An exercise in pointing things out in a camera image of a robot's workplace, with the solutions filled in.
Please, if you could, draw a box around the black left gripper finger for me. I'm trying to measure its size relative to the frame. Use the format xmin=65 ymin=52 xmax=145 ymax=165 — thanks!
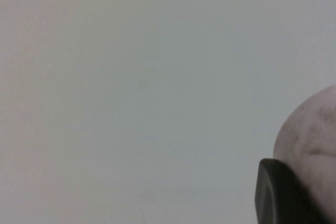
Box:
xmin=254 ymin=157 xmax=326 ymax=224

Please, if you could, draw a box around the pink plastic cup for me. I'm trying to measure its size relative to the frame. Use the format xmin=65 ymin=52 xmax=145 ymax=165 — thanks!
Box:
xmin=272 ymin=84 xmax=336 ymax=217

